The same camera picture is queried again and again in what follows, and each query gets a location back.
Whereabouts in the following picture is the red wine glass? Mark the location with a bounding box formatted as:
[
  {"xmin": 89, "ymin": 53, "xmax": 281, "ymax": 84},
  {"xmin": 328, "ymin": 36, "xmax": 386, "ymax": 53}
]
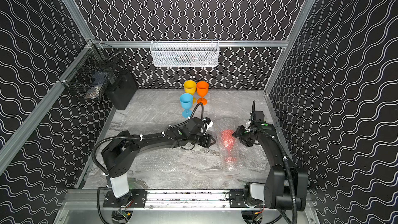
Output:
[{"xmin": 214, "ymin": 117, "xmax": 271, "ymax": 172}]

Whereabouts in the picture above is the blue wine glass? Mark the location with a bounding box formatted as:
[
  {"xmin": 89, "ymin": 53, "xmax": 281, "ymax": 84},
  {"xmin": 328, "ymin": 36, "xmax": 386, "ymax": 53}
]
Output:
[{"xmin": 179, "ymin": 93, "xmax": 193, "ymax": 118}]

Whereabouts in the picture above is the yellow wine glass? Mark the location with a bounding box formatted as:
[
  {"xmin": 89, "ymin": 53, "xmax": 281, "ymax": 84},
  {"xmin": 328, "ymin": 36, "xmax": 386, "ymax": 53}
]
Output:
[{"xmin": 183, "ymin": 80, "xmax": 197, "ymax": 104}]

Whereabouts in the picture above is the orange wine glass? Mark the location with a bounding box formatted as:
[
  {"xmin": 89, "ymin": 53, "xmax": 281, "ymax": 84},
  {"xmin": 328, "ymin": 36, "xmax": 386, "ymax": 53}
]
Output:
[{"xmin": 197, "ymin": 81, "xmax": 209, "ymax": 105}]

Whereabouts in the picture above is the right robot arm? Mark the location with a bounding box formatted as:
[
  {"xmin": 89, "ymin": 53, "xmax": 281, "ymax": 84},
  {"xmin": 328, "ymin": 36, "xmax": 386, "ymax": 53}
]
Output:
[{"xmin": 232, "ymin": 123, "xmax": 308, "ymax": 212}]

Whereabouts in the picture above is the black box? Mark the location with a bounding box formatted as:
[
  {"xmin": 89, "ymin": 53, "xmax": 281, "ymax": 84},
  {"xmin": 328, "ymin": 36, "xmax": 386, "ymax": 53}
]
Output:
[{"xmin": 105, "ymin": 69, "xmax": 138, "ymax": 110}]

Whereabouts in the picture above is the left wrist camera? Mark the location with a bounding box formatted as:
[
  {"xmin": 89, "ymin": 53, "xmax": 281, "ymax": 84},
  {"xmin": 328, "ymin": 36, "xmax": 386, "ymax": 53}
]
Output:
[{"xmin": 201, "ymin": 117, "xmax": 214, "ymax": 134}]

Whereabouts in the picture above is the black wire basket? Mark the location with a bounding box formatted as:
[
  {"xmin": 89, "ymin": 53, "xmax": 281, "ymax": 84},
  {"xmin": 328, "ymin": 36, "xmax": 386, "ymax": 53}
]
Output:
[{"xmin": 59, "ymin": 39, "xmax": 122, "ymax": 101}]

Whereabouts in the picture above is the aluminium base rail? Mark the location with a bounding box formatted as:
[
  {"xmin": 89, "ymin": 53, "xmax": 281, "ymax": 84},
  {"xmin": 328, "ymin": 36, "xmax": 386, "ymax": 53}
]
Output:
[{"xmin": 62, "ymin": 189, "xmax": 313, "ymax": 211}]

